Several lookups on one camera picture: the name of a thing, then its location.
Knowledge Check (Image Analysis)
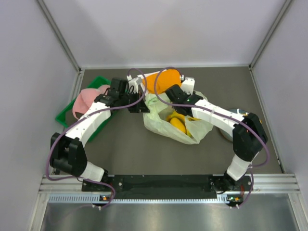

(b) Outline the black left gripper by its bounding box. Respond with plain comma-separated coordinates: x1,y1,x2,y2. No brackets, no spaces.
119,90,150,113

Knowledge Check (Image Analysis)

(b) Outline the green avocado print plastic bag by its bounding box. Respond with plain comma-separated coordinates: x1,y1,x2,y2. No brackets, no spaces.
143,94,213,145

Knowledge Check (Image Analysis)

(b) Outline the yellow mango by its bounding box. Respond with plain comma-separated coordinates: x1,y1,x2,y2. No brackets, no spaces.
169,117,187,134

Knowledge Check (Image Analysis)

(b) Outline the yellow banana bunch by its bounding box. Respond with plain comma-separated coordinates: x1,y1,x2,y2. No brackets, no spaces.
185,116,199,138
166,111,179,122

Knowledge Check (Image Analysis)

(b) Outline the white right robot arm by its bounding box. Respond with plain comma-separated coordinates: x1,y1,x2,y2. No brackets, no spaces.
166,85,270,191

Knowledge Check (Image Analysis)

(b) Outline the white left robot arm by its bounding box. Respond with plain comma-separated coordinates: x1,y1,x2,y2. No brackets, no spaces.
47,76,147,191

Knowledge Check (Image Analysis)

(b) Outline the orange folded cloth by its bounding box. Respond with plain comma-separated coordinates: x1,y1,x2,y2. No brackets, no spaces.
142,69,182,94

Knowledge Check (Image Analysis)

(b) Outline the white paper sheet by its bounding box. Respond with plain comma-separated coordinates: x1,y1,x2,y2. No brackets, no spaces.
143,71,167,94

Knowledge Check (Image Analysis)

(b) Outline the pink cap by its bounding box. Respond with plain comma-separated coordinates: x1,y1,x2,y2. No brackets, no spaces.
72,84,110,119

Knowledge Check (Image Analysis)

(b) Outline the dark teal plate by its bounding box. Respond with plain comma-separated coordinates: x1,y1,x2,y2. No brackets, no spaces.
218,108,251,142

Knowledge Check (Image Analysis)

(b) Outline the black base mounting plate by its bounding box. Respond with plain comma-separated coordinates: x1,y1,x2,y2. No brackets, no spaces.
81,174,252,200

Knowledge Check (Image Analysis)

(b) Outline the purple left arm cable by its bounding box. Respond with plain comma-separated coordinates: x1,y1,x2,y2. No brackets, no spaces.
45,68,147,209

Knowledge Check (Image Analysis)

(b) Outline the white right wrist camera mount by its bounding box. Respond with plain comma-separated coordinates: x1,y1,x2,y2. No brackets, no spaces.
180,75,195,95

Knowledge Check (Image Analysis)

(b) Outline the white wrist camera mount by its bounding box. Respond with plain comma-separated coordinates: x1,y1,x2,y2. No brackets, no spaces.
180,75,195,95
127,75,145,93

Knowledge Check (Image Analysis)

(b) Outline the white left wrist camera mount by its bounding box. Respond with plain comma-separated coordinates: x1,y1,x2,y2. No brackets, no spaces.
127,75,145,93

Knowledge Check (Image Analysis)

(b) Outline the aluminium frame rail left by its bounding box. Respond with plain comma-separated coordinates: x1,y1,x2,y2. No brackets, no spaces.
36,0,81,73

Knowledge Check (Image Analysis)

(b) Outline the aluminium frame rail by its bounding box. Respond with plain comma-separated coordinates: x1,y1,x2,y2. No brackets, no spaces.
248,0,294,71
36,0,81,73

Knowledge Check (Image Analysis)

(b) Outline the white slotted cable duct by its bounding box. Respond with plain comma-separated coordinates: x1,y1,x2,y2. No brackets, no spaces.
48,194,241,204

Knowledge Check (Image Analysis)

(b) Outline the aluminium frame rail right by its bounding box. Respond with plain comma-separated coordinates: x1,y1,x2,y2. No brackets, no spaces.
248,0,294,71

